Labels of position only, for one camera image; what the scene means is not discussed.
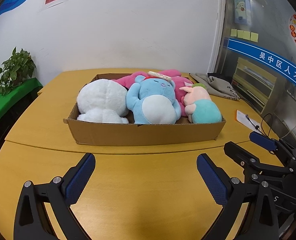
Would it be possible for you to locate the pink pig plush teal shirt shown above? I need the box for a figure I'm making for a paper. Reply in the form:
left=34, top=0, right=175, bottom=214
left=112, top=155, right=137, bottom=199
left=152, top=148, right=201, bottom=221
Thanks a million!
left=179, top=84, right=222, bottom=124

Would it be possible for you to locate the green table cloth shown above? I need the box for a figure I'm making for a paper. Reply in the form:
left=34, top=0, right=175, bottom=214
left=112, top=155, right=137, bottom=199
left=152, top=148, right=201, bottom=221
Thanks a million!
left=0, top=78, right=43, bottom=119

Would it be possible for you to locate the white paper sheet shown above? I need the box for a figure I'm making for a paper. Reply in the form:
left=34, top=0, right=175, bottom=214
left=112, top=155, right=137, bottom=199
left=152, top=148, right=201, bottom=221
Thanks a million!
left=236, top=110, right=263, bottom=134

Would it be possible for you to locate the beige clear phone case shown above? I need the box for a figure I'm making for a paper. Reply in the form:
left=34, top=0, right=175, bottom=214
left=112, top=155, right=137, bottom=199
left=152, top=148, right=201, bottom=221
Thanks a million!
left=147, top=71, right=172, bottom=81

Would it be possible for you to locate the green potted plant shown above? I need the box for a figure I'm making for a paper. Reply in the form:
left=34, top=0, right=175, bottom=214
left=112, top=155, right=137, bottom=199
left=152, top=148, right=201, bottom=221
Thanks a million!
left=0, top=47, right=36, bottom=95

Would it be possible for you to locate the blue window banner strip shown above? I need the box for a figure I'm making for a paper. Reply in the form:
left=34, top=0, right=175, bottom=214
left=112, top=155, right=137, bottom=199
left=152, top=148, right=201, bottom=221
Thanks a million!
left=227, top=38, right=296, bottom=86

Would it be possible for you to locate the pink plush bear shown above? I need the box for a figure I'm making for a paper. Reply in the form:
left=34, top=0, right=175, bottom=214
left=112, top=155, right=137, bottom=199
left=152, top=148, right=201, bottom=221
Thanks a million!
left=114, top=69, right=193, bottom=116

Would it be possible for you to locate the white panda plush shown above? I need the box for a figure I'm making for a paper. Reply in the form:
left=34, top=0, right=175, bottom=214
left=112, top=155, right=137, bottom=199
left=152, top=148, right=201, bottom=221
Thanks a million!
left=76, top=79, right=129, bottom=124

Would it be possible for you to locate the brown cardboard box tray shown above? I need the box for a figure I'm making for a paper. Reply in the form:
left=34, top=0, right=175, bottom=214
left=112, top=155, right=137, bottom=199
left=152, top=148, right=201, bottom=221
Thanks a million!
left=64, top=73, right=225, bottom=146

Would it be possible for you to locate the blue cartoon poster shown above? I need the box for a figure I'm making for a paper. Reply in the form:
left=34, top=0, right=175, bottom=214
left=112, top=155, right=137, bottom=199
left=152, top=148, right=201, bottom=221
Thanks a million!
left=233, top=0, right=251, bottom=25

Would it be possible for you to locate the yellow wooden shelf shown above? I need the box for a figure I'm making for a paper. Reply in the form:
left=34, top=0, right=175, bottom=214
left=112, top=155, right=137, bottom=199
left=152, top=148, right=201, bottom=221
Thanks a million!
left=232, top=57, right=277, bottom=116

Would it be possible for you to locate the light blue plush bear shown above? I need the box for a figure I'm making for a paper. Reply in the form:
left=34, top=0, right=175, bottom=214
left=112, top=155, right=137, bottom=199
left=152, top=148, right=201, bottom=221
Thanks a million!
left=126, top=75, right=181, bottom=125

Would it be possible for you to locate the grey cloth bag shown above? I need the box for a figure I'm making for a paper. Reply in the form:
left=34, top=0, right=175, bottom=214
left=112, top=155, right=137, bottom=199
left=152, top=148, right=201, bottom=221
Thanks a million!
left=189, top=73, right=241, bottom=101

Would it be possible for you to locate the yellow sticky notes row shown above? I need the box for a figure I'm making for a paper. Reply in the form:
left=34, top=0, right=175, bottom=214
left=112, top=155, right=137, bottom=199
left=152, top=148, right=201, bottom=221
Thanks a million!
left=230, top=29, right=259, bottom=42

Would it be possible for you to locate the black cable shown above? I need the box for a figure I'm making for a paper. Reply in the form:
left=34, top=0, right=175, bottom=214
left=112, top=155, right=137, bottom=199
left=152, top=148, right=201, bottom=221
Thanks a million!
left=245, top=113, right=275, bottom=138

